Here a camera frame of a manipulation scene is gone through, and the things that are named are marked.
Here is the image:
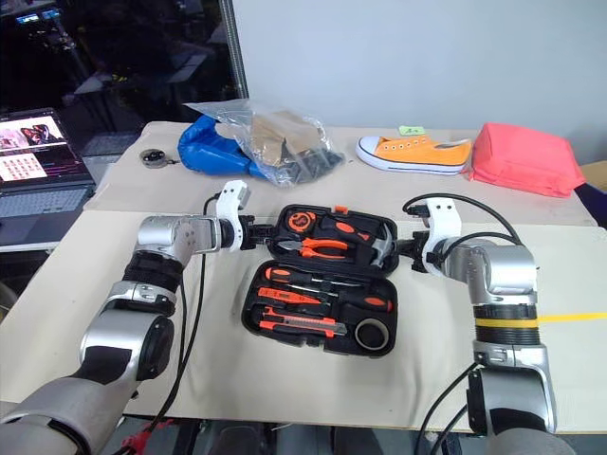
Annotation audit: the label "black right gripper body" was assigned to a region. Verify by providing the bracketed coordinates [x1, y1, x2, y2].
[409, 230, 432, 273]

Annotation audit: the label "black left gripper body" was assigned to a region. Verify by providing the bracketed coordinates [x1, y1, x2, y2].
[236, 214, 276, 250]

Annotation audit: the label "black plastic tool case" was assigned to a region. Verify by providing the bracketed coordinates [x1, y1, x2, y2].
[240, 203, 406, 360]

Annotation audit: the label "orange tester screwdriver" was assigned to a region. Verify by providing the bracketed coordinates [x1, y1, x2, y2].
[256, 285, 324, 307]

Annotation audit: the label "black orange handled screwdriver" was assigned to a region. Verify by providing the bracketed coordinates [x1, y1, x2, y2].
[287, 282, 395, 314]

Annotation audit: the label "orange black utility knife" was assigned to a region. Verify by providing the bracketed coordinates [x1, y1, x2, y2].
[259, 306, 348, 339]

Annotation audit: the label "black tape roll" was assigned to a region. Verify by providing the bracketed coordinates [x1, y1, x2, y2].
[354, 318, 392, 352]

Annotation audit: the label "small round metal case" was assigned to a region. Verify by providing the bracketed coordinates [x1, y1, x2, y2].
[138, 148, 180, 169]

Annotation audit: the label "orange black tape measure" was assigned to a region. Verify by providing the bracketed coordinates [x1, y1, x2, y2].
[287, 210, 319, 234]

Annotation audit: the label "clear plastic bag with cardboard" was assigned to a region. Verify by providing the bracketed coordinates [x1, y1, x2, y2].
[182, 98, 346, 190]

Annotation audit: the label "blue plastic bag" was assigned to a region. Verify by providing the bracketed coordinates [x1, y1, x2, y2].
[176, 113, 275, 180]

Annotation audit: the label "orange canvas sneaker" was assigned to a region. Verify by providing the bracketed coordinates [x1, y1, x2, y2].
[355, 135, 474, 176]

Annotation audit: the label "red fabric pouch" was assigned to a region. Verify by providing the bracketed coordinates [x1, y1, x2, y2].
[467, 121, 587, 198]

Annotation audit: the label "yellow tape strip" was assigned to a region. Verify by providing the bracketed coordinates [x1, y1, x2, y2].
[538, 311, 607, 324]

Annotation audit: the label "dark blue chair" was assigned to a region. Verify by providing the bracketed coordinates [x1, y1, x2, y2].
[573, 182, 607, 226]

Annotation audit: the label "cardboard box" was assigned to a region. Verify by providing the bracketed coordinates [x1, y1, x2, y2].
[579, 159, 607, 192]

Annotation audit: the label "dark rounded shape under table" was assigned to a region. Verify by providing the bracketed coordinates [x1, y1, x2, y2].
[207, 423, 267, 455]

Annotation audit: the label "open laptop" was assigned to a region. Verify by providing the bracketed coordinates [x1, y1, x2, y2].
[0, 107, 98, 248]

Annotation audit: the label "red object under table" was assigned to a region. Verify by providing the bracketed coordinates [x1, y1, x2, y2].
[120, 418, 177, 455]

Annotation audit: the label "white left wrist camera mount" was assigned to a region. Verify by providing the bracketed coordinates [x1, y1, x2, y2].
[214, 179, 251, 250]

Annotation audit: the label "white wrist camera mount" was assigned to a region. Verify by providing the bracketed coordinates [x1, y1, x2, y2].
[214, 179, 251, 250]
[422, 197, 464, 277]

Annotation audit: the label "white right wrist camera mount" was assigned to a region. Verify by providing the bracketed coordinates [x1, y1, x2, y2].
[422, 197, 464, 277]

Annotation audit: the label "orange handled pliers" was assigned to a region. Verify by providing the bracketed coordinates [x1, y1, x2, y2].
[278, 236, 351, 262]

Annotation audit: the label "claw hammer orange black handle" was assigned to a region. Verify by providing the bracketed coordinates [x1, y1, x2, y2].
[321, 214, 398, 265]

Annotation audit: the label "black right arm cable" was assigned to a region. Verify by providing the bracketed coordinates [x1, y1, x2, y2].
[402, 193, 524, 455]

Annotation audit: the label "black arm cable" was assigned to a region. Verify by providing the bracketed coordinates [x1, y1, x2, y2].
[150, 195, 225, 430]
[402, 193, 524, 455]

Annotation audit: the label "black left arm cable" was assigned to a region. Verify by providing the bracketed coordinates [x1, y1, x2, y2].
[150, 195, 225, 430]

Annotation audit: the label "metal window post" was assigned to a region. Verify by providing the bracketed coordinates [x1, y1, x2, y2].
[222, 0, 249, 100]

